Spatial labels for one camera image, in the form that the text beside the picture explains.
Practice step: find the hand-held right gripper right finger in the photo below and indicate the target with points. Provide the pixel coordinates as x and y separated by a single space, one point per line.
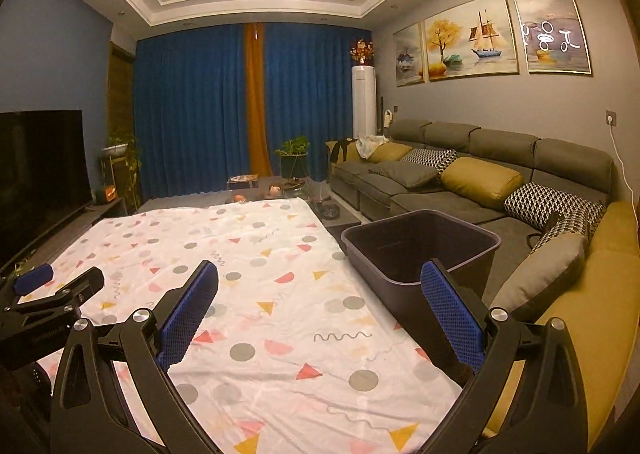
452 314

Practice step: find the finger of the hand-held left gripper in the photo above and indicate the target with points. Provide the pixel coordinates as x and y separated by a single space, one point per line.
32 279
80 286

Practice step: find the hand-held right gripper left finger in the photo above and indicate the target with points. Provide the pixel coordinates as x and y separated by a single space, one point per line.
185 319

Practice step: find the grey plastic bin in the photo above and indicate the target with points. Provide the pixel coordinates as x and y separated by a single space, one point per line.
400 244

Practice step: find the dark television stand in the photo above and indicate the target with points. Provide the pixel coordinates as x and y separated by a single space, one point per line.
107 208

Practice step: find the patterned white tablecloth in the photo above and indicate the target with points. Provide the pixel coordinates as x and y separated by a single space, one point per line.
280 314

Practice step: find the small orange glowing device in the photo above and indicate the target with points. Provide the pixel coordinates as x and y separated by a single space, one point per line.
107 194

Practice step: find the large grey cushion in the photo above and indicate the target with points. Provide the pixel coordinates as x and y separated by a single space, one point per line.
542 274

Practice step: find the black flat television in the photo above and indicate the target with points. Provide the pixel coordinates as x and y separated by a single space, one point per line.
40 174

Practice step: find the tall metal plant stand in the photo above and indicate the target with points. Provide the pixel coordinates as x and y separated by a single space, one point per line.
120 179

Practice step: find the orange round figure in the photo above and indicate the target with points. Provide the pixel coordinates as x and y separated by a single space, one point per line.
239 198

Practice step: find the dark small bag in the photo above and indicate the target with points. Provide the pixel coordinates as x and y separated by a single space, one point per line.
550 224

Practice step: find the large yellow cushion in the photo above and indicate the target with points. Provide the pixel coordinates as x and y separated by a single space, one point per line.
482 181

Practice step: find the yellow sofa section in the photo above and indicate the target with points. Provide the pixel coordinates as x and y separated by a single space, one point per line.
590 314

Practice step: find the black white patterned cushion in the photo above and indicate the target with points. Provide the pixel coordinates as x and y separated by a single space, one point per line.
570 229
432 159
545 201

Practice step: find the flat grey cushion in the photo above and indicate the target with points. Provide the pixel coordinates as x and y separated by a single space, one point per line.
400 175

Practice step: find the trailing potted plant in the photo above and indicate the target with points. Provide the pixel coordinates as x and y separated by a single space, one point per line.
122 144

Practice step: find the flat printed box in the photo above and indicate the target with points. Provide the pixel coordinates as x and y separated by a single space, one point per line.
242 181

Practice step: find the pink pig figure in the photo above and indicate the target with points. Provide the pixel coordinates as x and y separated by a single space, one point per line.
274 190

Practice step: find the black ashtray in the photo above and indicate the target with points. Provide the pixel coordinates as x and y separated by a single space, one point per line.
331 211

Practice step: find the small yellow cushion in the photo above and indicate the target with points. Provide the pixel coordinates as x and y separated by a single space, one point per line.
390 151

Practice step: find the grey sectional sofa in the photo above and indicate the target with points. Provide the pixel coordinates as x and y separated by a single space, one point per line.
500 144

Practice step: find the white cloth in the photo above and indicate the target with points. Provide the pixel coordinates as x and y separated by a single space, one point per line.
372 145

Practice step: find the brown wooden panel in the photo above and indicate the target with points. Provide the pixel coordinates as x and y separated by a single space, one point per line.
121 99

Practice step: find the white handheld vacuum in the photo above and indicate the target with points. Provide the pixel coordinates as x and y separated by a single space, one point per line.
386 116

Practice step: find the blue curtain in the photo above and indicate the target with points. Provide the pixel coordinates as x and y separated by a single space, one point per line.
315 94
190 109

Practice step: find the white standing air conditioner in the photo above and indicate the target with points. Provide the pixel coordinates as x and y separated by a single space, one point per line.
364 101

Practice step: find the orange curtain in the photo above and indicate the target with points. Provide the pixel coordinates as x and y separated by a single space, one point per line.
257 99

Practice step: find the small framed landscape painting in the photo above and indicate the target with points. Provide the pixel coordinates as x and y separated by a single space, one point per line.
409 56

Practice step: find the red gold flower decoration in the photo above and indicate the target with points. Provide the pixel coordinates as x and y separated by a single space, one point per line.
361 51

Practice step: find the large framed sailboat painting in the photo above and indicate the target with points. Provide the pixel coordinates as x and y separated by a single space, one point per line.
472 36

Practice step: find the framed grey abstract painting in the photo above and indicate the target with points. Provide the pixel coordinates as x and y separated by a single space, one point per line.
550 26

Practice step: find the wall socket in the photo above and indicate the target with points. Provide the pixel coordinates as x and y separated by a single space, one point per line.
612 118

